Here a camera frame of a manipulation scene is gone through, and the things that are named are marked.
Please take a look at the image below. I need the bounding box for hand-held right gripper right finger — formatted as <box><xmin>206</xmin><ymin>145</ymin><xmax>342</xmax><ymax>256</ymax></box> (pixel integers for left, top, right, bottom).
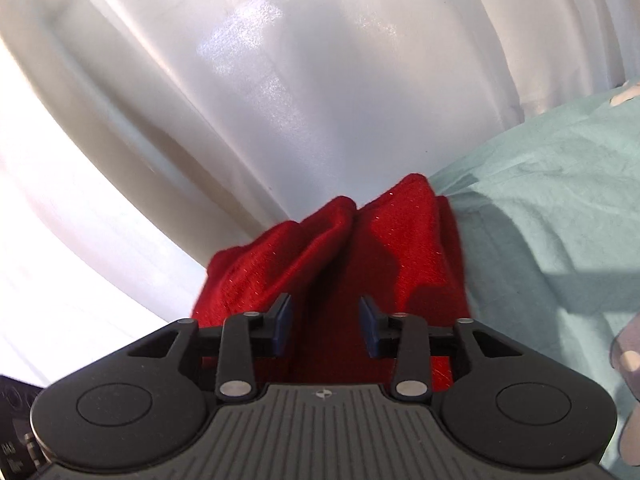
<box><xmin>358</xmin><ymin>295</ymin><xmax>523</xmax><ymax>405</ymax></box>

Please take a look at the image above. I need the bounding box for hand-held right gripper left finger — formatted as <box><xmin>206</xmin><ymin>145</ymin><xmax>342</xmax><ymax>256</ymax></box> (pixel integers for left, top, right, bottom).
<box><xmin>126</xmin><ymin>292</ymin><xmax>294</xmax><ymax>405</ymax></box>

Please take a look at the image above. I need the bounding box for red knit cardigan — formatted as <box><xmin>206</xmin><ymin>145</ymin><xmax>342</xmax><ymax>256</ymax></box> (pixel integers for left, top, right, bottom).
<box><xmin>190</xmin><ymin>172</ymin><xmax>472</xmax><ymax>395</ymax></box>

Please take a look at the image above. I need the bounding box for teal mushroom print bed sheet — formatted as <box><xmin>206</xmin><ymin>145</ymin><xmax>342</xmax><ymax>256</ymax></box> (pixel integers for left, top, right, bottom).
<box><xmin>429</xmin><ymin>79</ymin><xmax>640</xmax><ymax>480</ymax></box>

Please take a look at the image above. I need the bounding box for white curtain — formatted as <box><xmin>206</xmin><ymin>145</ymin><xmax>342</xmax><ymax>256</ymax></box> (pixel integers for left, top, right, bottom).
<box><xmin>0</xmin><ymin>0</ymin><xmax>640</xmax><ymax>388</ymax></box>

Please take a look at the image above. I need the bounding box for black printed device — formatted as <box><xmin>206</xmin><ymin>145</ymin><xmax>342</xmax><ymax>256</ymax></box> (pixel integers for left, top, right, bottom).
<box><xmin>0</xmin><ymin>374</ymin><xmax>48</xmax><ymax>478</ymax></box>

